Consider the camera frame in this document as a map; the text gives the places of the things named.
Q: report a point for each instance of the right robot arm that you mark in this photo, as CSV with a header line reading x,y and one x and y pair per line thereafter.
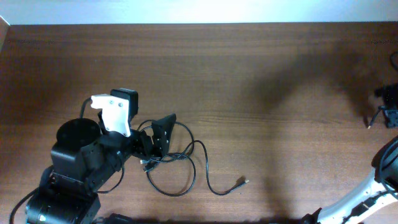
x,y
376,191

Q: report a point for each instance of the black device at table edge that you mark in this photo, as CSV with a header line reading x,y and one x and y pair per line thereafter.
x,y
114,218

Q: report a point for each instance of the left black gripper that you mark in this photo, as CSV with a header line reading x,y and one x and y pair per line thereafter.
x,y
158,144

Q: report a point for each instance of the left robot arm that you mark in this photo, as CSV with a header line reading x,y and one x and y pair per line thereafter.
x,y
85,156

